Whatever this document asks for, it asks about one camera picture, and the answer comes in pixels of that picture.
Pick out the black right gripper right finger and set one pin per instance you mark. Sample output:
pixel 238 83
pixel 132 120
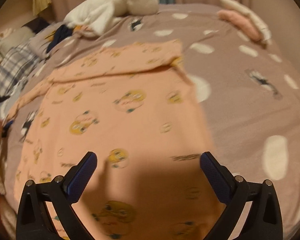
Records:
pixel 264 220

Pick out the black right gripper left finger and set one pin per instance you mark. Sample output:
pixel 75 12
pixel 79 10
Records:
pixel 33 218

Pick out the pink cartoon print baby onesie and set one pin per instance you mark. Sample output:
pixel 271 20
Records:
pixel 136 109

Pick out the pink and cream folded clothes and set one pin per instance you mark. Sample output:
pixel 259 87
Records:
pixel 246 20

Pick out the mauve deer print blanket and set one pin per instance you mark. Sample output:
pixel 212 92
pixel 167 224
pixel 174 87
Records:
pixel 249 97

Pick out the grey plaid pillow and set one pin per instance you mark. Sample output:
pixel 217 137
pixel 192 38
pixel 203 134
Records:
pixel 15 66

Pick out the mauve pillow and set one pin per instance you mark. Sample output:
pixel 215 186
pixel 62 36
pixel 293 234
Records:
pixel 39 43

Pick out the beige pillow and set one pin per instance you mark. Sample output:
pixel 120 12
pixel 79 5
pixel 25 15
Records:
pixel 16 38

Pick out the dark navy garment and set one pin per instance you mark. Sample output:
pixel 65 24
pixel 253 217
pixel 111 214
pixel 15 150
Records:
pixel 60 34

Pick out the white fluffy fleece blanket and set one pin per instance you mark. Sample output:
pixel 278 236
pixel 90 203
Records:
pixel 96 17

